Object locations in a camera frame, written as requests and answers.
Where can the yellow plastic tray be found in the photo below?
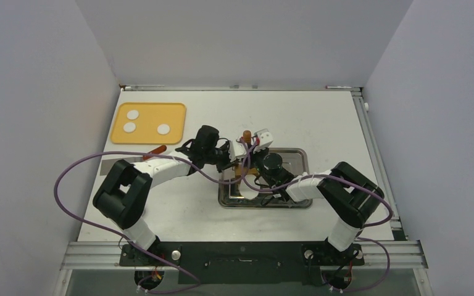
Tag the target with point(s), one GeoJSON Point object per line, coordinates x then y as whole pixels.
{"type": "Point", "coordinates": [151, 115]}

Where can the aluminium frame rail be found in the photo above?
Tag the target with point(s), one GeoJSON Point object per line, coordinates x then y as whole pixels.
{"type": "Point", "coordinates": [377, 162]}

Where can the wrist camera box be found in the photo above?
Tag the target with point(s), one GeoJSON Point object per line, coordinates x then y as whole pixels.
{"type": "Point", "coordinates": [263, 139]}
{"type": "Point", "coordinates": [237, 150]}

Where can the wooden rolling pin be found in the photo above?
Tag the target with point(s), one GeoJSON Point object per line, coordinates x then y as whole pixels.
{"type": "Point", "coordinates": [240, 168]}

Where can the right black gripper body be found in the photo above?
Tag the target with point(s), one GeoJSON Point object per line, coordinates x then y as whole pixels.
{"type": "Point", "coordinates": [257, 158]}

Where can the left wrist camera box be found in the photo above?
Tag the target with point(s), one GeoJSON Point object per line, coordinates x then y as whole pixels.
{"type": "Point", "coordinates": [237, 150]}

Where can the white dough piece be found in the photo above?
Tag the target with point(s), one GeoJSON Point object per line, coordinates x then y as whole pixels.
{"type": "Point", "coordinates": [247, 193]}

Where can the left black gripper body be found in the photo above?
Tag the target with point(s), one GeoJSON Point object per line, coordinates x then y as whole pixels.
{"type": "Point", "coordinates": [222, 159]}

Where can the stainless steel tray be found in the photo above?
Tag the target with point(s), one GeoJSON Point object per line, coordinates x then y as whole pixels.
{"type": "Point", "coordinates": [294, 161]}

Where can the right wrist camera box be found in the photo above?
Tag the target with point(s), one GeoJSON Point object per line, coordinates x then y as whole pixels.
{"type": "Point", "coordinates": [263, 139]}

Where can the white dough disc upper left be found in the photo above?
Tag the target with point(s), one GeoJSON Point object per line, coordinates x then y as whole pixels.
{"type": "Point", "coordinates": [132, 114]}

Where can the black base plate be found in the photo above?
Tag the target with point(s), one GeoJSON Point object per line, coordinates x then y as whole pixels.
{"type": "Point", "coordinates": [259, 262]}

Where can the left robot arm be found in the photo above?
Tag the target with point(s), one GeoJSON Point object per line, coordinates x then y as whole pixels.
{"type": "Point", "coordinates": [123, 194]}

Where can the white dough disc right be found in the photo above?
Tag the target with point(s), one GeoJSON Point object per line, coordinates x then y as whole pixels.
{"type": "Point", "coordinates": [163, 129]}

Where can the white dough disc lower left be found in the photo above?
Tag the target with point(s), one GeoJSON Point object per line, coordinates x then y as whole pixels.
{"type": "Point", "coordinates": [129, 127]}

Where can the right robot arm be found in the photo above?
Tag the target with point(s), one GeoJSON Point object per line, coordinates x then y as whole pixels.
{"type": "Point", "coordinates": [352, 196]}

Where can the white dough disc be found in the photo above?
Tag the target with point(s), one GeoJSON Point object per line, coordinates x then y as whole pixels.
{"type": "Point", "coordinates": [163, 129]}
{"type": "Point", "coordinates": [129, 127]}
{"type": "Point", "coordinates": [132, 114]}

